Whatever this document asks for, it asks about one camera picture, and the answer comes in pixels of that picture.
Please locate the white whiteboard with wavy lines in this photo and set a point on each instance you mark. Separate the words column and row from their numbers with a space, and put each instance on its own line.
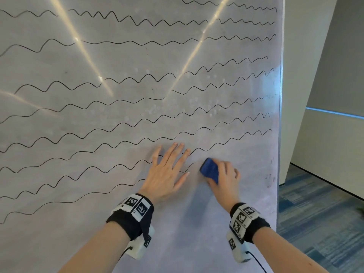
column 99, row 125

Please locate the blue whiteboard eraser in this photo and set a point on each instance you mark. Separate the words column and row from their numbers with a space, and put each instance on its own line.
column 210, row 170

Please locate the person's left hand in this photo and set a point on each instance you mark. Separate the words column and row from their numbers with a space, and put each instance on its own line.
column 162, row 179

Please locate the black wristband with marker tags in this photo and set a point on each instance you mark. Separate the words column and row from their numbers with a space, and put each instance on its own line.
column 250, row 223
column 129, row 217

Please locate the person's right forearm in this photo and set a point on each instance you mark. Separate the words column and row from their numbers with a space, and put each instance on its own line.
column 284, row 253

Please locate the person's right hand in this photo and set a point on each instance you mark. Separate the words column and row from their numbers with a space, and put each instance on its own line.
column 226, row 190

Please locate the person's left forearm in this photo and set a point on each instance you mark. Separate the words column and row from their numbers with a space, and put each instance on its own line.
column 96, row 250

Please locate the white wrist camera unit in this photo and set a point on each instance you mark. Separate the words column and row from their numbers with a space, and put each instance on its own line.
column 237, row 251
column 140, row 247

